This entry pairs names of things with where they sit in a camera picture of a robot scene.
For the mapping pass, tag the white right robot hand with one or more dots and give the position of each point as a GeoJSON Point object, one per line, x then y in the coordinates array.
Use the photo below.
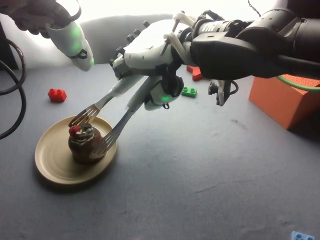
{"type": "Point", "coordinates": [150, 50]}

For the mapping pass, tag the chocolate toy cupcake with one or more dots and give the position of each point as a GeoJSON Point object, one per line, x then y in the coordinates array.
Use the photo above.
{"type": "Point", "coordinates": [82, 152]}

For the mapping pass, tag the red star block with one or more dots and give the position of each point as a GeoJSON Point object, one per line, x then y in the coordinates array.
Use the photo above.
{"type": "Point", "coordinates": [196, 73]}

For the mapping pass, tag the green toy brick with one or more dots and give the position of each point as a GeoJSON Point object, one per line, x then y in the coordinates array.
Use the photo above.
{"type": "Point", "coordinates": [189, 92]}

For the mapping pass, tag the red toy brick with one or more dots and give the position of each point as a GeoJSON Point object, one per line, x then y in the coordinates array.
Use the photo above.
{"type": "Point", "coordinates": [57, 96]}

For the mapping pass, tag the orange foam block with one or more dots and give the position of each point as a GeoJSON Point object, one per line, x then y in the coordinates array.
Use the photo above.
{"type": "Point", "coordinates": [280, 105]}

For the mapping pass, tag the grey table cloth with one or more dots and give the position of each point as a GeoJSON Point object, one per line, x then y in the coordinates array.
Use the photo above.
{"type": "Point", "coordinates": [200, 187]}

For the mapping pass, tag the beige round plate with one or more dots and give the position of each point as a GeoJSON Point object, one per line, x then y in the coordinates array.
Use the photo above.
{"type": "Point", "coordinates": [52, 160]}

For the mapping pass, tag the blue toy brick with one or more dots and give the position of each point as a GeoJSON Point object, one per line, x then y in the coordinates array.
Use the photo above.
{"type": "Point", "coordinates": [301, 236]}

